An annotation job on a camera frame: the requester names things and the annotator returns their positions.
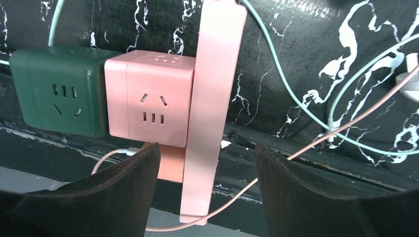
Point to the dark green cube socket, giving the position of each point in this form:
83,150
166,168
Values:
62,88

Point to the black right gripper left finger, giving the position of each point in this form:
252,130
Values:
114,202

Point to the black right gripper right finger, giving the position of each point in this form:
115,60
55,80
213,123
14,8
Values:
299,202

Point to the pink cube socket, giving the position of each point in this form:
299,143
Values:
148,96

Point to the pink usb charger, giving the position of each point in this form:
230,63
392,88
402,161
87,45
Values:
172,163

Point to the white three pin plug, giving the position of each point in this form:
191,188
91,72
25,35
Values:
411,88

